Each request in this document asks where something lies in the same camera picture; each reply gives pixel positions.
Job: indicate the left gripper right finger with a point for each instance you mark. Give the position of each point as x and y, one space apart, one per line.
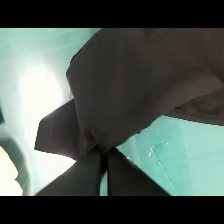
131 180

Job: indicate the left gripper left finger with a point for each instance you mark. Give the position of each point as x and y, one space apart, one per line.
78 178

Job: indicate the dark brown shirt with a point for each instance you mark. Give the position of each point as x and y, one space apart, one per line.
133 83

